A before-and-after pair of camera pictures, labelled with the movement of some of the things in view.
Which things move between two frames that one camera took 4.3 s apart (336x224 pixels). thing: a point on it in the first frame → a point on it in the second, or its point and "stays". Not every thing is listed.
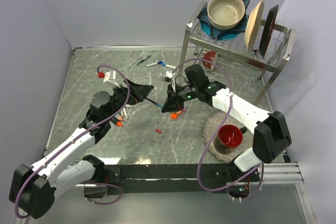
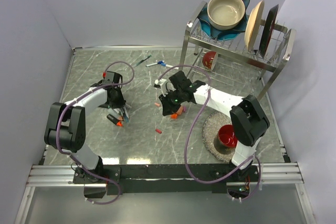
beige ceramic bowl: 225,11 stays
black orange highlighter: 117,122 stays
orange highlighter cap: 174,116 stays
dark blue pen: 155,103 → 126,118
